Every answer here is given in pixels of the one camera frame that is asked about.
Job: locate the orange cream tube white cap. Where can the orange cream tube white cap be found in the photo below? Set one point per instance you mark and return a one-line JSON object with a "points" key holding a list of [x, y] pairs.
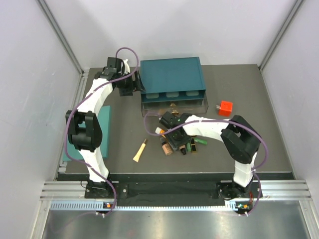
{"points": [[160, 131]]}

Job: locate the teal flat lid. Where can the teal flat lid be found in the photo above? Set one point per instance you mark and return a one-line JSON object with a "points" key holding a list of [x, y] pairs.
{"points": [[89, 131]]}

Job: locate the dark green mascara tube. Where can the dark green mascara tube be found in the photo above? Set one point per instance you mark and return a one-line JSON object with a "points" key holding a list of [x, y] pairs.
{"points": [[188, 147]]}

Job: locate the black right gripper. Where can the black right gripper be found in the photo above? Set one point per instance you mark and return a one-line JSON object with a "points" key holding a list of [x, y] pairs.
{"points": [[175, 144]]}

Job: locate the clear acrylic drawer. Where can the clear acrylic drawer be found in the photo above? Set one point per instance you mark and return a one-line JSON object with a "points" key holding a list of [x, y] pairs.
{"points": [[193, 106]]}

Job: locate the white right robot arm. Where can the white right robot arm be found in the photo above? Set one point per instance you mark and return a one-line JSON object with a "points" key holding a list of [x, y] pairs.
{"points": [[237, 135]]}

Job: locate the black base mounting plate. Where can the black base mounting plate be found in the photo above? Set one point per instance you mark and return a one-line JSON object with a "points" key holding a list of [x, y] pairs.
{"points": [[155, 190]]}

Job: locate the bright green mascara tube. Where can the bright green mascara tube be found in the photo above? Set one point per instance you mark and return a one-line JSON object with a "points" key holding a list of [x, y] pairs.
{"points": [[201, 141]]}

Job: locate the orange red cube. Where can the orange red cube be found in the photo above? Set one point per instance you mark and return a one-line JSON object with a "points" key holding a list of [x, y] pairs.
{"points": [[225, 108]]}

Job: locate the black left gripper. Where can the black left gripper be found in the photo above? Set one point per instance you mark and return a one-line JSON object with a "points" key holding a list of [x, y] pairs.
{"points": [[129, 90]]}

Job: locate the BB cream bottle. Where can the BB cream bottle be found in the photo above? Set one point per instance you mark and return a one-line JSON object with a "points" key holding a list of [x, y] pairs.
{"points": [[165, 146]]}

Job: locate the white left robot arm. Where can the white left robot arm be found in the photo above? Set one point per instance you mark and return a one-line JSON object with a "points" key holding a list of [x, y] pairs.
{"points": [[101, 88]]}

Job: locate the aluminium frame rail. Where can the aluminium frame rail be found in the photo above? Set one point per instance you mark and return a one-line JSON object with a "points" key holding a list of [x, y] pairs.
{"points": [[70, 195]]}

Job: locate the teal drawer organizer box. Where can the teal drawer organizer box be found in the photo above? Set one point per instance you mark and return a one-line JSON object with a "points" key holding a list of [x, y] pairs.
{"points": [[172, 79]]}

